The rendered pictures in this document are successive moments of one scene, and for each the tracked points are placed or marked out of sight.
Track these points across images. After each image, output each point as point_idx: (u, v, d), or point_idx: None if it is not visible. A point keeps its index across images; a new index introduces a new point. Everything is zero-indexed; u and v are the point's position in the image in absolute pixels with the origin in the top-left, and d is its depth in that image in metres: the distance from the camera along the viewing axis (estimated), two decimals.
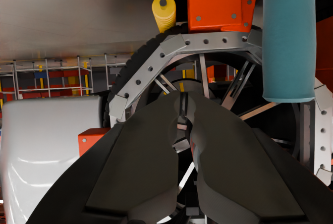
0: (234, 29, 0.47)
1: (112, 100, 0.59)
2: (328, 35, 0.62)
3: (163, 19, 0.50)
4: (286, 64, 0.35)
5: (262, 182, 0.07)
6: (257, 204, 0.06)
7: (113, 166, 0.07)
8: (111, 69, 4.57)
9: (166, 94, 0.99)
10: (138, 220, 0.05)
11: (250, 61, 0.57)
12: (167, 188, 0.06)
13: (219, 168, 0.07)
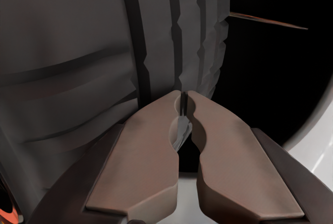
0: None
1: None
2: None
3: None
4: None
5: (262, 182, 0.07)
6: (257, 204, 0.06)
7: (114, 166, 0.07)
8: None
9: None
10: (138, 220, 0.05)
11: None
12: (167, 188, 0.06)
13: (219, 168, 0.07)
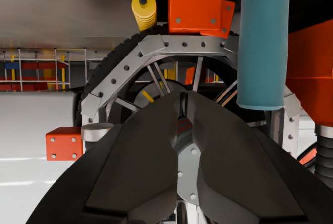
0: (213, 34, 0.47)
1: (98, 73, 0.55)
2: (299, 46, 0.65)
3: (142, 18, 0.49)
4: (259, 72, 0.36)
5: (262, 182, 0.07)
6: (257, 204, 0.06)
7: (113, 166, 0.07)
8: (90, 64, 4.42)
9: (145, 93, 0.97)
10: (138, 220, 0.05)
11: None
12: (167, 188, 0.06)
13: (219, 168, 0.07)
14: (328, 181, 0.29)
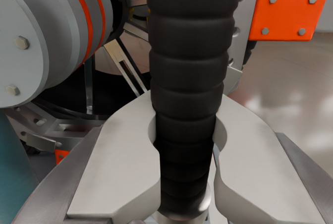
0: None
1: None
2: None
3: None
4: None
5: (282, 186, 0.06)
6: (275, 208, 0.06)
7: (94, 170, 0.07)
8: None
9: None
10: (138, 220, 0.05)
11: None
12: (150, 186, 0.06)
13: (237, 168, 0.07)
14: None
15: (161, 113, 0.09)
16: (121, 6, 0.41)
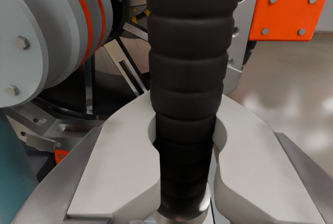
0: None
1: None
2: None
3: None
4: None
5: (282, 186, 0.06)
6: (275, 208, 0.06)
7: (93, 170, 0.07)
8: None
9: None
10: (138, 220, 0.05)
11: None
12: (150, 186, 0.06)
13: (237, 168, 0.07)
14: None
15: (161, 112, 0.09)
16: (121, 7, 0.40)
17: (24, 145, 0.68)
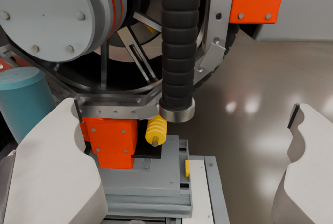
0: (90, 119, 0.52)
1: (205, 75, 0.53)
2: None
3: (156, 127, 0.56)
4: (28, 118, 0.37)
5: None
6: None
7: (20, 203, 0.06)
8: None
9: (150, 28, 0.63)
10: (138, 220, 0.05)
11: (53, 66, 0.55)
12: (93, 193, 0.06)
13: (306, 185, 0.06)
14: None
15: (167, 42, 0.19)
16: (131, 0, 0.50)
17: None
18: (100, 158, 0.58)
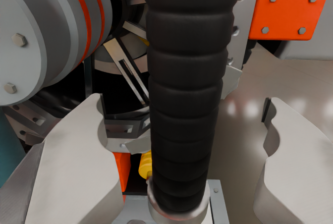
0: None
1: None
2: None
3: None
4: None
5: None
6: None
7: (44, 190, 0.06)
8: None
9: (145, 39, 0.51)
10: (138, 220, 0.05)
11: None
12: (110, 188, 0.06)
13: (284, 177, 0.07)
14: None
15: (159, 110, 0.09)
16: (121, 5, 0.40)
17: None
18: None
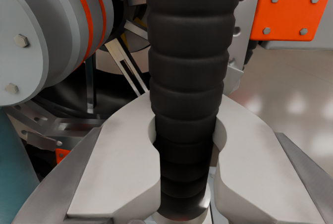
0: None
1: None
2: None
3: None
4: None
5: (281, 186, 0.06)
6: (275, 208, 0.06)
7: (94, 170, 0.07)
8: None
9: None
10: (138, 220, 0.05)
11: None
12: (150, 186, 0.06)
13: (237, 168, 0.07)
14: None
15: (160, 112, 0.09)
16: (122, 6, 0.40)
17: None
18: None
